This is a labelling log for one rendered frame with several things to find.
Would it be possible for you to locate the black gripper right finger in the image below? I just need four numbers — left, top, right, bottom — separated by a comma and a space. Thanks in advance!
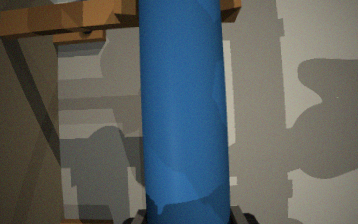
230, 205, 259, 224

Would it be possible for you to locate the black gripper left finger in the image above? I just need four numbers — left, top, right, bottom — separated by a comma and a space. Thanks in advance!
122, 209, 147, 224

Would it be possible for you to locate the blue mallet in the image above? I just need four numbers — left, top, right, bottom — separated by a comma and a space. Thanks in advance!
138, 0, 231, 224

